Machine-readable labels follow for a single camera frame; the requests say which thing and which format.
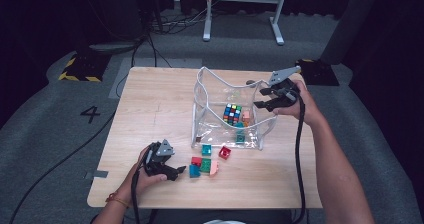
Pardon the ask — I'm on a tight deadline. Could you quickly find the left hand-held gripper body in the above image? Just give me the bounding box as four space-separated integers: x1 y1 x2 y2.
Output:
142 138 176 177

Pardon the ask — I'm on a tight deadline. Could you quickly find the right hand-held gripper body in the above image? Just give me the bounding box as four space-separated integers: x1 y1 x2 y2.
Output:
267 65 302 113

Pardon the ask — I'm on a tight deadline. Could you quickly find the blue toy block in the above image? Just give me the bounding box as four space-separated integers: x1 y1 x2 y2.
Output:
188 164 202 179

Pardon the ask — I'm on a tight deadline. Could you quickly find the green toy block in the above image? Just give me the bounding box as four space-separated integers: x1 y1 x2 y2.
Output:
199 157 212 174

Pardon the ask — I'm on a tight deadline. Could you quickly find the multicoloured puzzle cube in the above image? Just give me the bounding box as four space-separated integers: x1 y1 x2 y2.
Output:
223 103 243 127

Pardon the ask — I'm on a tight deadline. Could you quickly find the clear plastic bag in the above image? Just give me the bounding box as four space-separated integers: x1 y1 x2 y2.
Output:
190 66 279 151

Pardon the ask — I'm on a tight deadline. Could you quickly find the red hollow toy block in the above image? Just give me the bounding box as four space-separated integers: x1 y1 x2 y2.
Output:
218 145 232 160

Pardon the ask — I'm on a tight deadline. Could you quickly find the person's right hand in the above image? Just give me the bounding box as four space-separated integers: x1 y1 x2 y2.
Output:
272 79 323 128

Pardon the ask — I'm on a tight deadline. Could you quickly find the person's left hand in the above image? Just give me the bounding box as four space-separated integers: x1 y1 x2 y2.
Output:
121 145 169 202

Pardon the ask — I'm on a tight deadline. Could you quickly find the black yellow striped base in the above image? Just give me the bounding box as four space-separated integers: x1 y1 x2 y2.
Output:
58 52 111 83
294 58 340 87

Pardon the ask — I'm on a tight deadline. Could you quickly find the grey floor tape strip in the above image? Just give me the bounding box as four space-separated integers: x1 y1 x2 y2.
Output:
84 169 110 180

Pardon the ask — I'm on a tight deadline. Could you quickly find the grey power strip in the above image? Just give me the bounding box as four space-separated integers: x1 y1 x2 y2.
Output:
88 42 139 54

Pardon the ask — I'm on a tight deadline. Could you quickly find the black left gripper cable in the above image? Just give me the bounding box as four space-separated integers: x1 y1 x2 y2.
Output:
130 150 141 224

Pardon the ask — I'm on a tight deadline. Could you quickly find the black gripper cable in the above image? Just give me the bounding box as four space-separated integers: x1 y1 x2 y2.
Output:
291 90 307 224
130 150 141 224

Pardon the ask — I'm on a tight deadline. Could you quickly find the orange beaded bracelet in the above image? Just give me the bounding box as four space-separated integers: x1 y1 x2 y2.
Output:
105 191 131 209

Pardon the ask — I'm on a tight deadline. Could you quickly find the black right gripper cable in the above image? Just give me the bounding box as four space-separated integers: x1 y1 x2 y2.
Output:
291 90 307 224

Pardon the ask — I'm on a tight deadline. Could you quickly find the long black floor cable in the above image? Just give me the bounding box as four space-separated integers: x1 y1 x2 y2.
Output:
8 112 116 224

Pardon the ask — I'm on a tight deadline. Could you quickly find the white metal stand frame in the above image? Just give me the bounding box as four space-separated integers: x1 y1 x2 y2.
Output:
202 0 290 46

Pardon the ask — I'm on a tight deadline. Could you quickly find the grey upright post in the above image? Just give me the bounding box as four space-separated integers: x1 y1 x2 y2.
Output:
319 0 383 65

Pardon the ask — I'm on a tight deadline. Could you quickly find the tangled floor cable bundle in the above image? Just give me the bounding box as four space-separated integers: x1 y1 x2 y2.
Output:
149 0 218 36

